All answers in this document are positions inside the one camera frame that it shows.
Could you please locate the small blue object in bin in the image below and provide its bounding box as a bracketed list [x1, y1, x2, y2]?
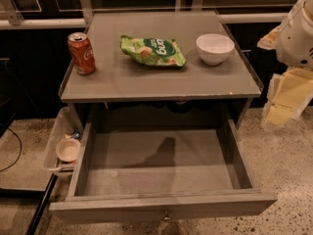
[71, 130, 81, 139]

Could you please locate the open grey top drawer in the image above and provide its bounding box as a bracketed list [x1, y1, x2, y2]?
[50, 103, 277, 223]

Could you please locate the grey metal railing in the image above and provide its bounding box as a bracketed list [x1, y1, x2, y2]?
[0, 0, 298, 28]

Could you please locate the metal drawer knob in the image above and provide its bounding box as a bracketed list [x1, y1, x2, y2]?
[161, 210, 172, 222]

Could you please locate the small beige bowl in bin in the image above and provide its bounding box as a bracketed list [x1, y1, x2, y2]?
[56, 138, 80, 163]

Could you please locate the black cable on floor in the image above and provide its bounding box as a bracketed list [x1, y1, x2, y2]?
[0, 122, 23, 173]

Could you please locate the green rice chip bag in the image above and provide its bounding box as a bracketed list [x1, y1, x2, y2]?
[119, 35, 186, 68]

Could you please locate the black floor bar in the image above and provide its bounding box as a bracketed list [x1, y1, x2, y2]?
[0, 174, 58, 235]

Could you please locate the orange soda can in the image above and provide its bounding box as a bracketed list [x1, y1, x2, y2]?
[67, 32, 96, 75]

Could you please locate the grey cabinet with table top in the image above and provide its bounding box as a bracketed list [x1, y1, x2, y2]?
[58, 11, 265, 132]

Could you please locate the white ceramic bowl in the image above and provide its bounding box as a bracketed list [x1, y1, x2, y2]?
[196, 33, 235, 66]

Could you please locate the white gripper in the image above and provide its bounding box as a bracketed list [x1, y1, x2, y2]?
[257, 0, 313, 128]

